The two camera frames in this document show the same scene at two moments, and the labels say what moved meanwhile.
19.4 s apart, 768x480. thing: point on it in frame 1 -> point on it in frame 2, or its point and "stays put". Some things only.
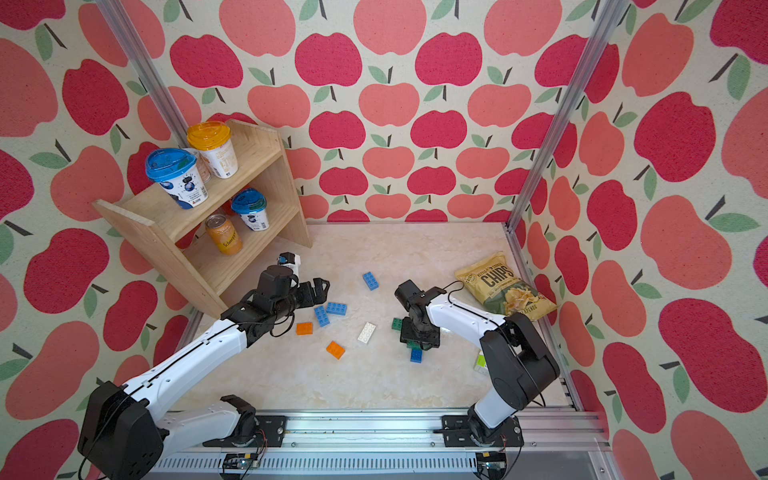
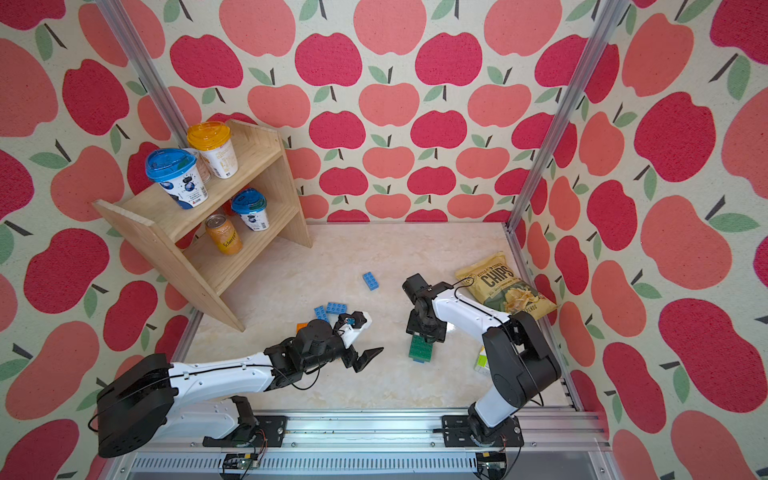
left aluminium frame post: x=134 y=49 stays put
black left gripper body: x=305 y=295 -> x=337 y=350
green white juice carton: x=480 y=364 stays put
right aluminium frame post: x=584 y=75 stays put
